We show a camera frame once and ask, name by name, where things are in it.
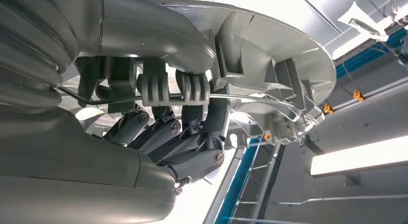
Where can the grey ceiling conduit pipe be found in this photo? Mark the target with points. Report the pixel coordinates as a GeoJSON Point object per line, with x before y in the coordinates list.
{"type": "Point", "coordinates": [366, 196]}

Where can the ceiling light panel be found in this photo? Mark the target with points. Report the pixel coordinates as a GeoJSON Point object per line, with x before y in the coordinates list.
{"type": "Point", "coordinates": [360, 155]}

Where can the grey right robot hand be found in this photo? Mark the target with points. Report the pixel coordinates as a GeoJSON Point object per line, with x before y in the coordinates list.
{"type": "Point", "coordinates": [63, 168]}

